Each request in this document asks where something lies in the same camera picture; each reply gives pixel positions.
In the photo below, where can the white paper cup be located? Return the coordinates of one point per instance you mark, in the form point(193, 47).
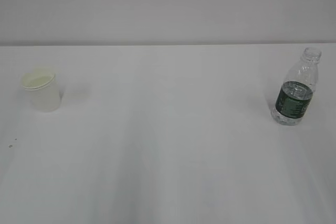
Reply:
point(42, 89)

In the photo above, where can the clear water bottle green label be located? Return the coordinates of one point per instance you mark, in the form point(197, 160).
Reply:
point(297, 89)

